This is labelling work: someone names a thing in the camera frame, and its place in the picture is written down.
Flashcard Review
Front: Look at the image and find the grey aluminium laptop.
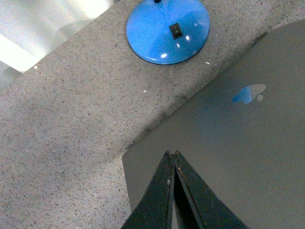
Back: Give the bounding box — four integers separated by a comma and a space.
122, 20, 305, 229

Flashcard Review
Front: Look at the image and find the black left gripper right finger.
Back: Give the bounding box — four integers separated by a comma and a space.
174, 151, 249, 229

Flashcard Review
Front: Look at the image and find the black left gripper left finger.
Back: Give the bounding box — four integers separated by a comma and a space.
122, 151, 175, 229

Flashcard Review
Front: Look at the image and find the white pleated curtain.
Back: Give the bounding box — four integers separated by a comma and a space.
0, 0, 116, 89

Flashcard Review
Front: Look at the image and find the blue desk lamp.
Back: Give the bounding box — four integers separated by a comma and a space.
126, 0, 210, 65

